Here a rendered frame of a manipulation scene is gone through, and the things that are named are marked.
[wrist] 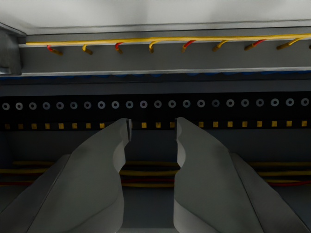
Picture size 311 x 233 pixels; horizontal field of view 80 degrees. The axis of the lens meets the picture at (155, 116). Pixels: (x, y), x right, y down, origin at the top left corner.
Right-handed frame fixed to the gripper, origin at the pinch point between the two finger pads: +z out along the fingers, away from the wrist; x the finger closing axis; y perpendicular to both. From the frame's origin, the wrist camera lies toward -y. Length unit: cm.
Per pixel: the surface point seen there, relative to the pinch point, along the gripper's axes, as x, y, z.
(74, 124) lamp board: -12.2, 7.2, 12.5
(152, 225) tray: -0.5, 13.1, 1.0
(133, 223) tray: -2.5, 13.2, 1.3
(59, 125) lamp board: -14.3, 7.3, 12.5
